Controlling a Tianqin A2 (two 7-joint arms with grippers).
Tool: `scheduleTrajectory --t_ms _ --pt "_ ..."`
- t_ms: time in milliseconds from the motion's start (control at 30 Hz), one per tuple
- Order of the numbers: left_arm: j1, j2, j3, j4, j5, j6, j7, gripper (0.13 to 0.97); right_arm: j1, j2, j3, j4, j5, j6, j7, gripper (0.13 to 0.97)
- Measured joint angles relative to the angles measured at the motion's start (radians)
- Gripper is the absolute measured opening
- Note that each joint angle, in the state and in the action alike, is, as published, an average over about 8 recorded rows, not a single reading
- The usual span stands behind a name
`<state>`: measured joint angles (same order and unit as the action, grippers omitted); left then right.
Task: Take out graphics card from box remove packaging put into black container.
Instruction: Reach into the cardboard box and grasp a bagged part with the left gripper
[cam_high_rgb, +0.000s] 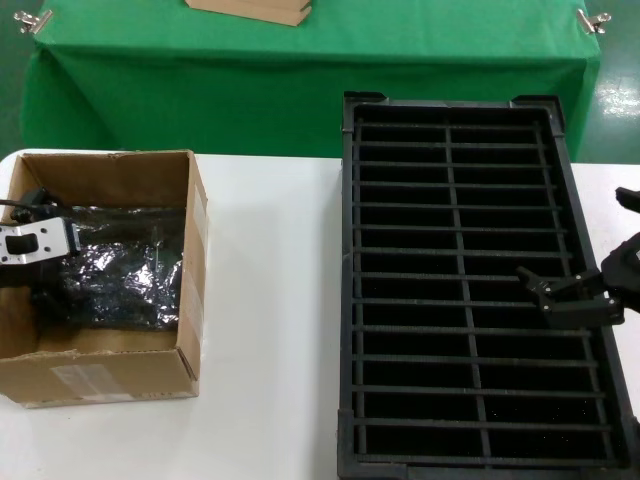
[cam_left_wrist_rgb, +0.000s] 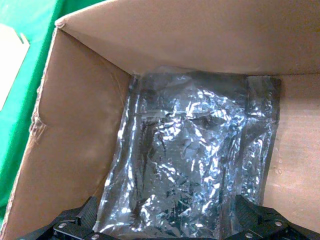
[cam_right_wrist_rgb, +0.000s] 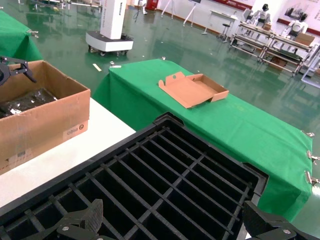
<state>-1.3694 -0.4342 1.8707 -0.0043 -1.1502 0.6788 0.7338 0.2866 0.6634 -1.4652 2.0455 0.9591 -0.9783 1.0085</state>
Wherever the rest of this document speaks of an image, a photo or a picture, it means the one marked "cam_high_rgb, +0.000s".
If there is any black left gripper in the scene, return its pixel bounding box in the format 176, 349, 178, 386
0, 203, 76, 335

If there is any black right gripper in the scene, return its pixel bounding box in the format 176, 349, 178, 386
515, 186, 640, 330

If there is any clear antistatic plastic bag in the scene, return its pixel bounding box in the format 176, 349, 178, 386
62, 203, 190, 334

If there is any open brown cardboard box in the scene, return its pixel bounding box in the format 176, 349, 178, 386
0, 148, 209, 410

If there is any black slotted plastic crate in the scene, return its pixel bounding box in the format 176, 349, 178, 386
335, 89, 640, 480

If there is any silver binder clip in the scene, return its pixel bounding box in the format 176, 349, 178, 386
574, 8, 613, 35
13, 9, 54, 35

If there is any green tablecloth with carton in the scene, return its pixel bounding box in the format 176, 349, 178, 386
19, 0, 601, 161

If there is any flat open cardboard carton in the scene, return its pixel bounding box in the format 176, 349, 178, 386
184, 0, 314, 27

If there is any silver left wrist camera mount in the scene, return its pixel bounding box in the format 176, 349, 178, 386
0, 217, 66, 267

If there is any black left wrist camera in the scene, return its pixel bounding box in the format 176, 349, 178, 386
62, 222, 82, 257

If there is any thin black left cable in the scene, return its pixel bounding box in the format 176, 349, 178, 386
0, 187, 49, 207

